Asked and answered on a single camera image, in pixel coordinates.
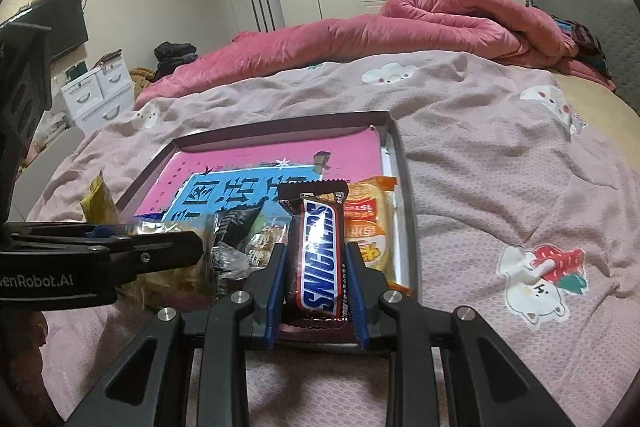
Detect olive yellow snack packet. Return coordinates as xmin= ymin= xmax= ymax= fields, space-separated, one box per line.
xmin=80 ymin=174 xmax=121 ymax=228

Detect black snack packet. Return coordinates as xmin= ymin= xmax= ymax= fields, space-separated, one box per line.
xmin=211 ymin=206 xmax=266 ymax=258

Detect clear meat floss packet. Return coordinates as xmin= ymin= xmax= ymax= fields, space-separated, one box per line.
xmin=117 ymin=227 xmax=217 ymax=305

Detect brown chocolate bar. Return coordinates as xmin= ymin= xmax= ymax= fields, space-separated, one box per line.
xmin=276 ymin=179 xmax=351 ymax=325

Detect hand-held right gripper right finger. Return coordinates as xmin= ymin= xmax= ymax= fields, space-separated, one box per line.
xmin=345 ymin=242 xmax=576 ymax=427

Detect dark striped clothes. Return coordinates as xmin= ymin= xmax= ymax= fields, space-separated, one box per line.
xmin=555 ymin=19 xmax=611 ymax=78

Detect black television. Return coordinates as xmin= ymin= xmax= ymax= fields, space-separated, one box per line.
xmin=10 ymin=0 xmax=90 ymax=60

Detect dark clothes pile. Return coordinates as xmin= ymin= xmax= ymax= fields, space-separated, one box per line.
xmin=152 ymin=42 xmax=198 ymax=80

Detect white drawer cabinet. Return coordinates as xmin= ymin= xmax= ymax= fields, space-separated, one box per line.
xmin=61 ymin=54 xmax=133 ymax=130

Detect grey padded headboard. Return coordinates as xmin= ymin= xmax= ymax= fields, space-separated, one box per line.
xmin=525 ymin=0 xmax=640 ymax=118

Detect white plastic bag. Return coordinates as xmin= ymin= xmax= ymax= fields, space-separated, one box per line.
xmin=32 ymin=109 xmax=68 ymax=148

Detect dark foil-wrapped candy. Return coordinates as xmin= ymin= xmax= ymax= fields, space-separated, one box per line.
xmin=210 ymin=244 xmax=249 ymax=280

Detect grey cardboard box tray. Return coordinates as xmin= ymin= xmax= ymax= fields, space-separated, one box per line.
xmin=116 ymin=109 xmax=420 ymax=355

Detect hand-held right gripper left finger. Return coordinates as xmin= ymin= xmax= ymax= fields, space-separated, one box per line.
xmin=65 ymin=243 xmax=290 ymax=427

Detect beige bed sheet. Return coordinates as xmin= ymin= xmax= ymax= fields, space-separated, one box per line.
xmin=552 ymin=72 xmax=640 ymax=132

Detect pink book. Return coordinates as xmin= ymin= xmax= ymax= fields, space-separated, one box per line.
xmin=135 ymin=127 xmax=386 ymax=238

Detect pink quilt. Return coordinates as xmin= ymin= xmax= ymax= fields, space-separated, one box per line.
xmin=134 ymin=0 xmax=616 ymax=110

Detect clear nut candy packet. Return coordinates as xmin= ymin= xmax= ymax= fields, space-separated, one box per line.
xmin=247 ymin=216 xmax=292 ymax=269

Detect orange snack packet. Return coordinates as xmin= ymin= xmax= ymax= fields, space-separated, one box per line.
xmin=342 ymin=176 xmax=411 ymax=298

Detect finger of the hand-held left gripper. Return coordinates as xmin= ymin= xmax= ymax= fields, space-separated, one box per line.
xmin=90 ymin=231 xmax=205 ymax=280
xmin=10 ymin=221 xmax=136 ymax=244

